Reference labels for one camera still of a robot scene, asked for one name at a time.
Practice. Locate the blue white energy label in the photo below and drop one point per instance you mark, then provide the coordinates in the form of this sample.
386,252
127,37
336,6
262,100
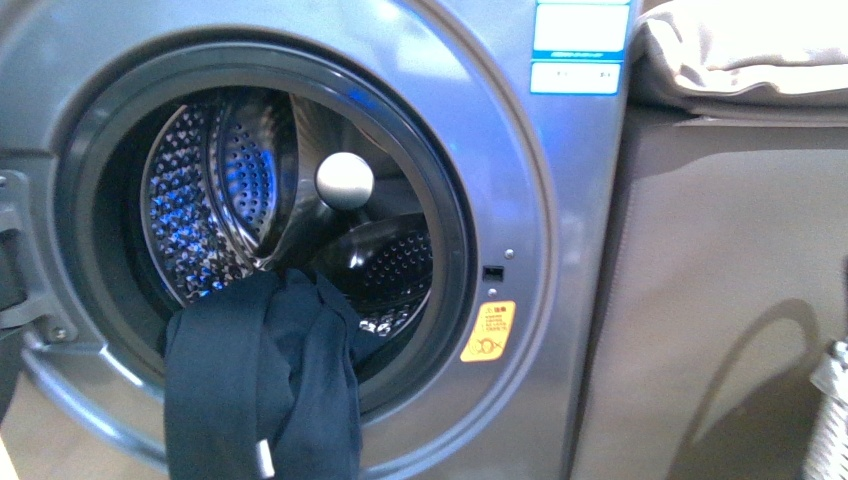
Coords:
578,47

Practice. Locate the silver drum hub knob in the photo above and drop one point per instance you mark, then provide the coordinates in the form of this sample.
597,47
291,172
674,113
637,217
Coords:
344,181

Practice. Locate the dark navy knit garment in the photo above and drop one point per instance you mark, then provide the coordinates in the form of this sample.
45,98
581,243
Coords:
261,382

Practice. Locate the orange warning sticker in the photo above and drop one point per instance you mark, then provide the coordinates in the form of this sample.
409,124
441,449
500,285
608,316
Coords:
490,333

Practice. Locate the black white woven basket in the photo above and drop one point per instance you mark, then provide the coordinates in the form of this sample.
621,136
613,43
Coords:
826,457

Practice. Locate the beige cushion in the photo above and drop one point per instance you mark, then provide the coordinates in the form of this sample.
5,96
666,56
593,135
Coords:
752,53

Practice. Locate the brown sofa side panel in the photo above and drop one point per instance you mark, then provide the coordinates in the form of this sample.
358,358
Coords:
722,284

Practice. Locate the grey front-load washing machine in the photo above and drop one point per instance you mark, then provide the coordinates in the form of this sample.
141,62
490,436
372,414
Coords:
153,152

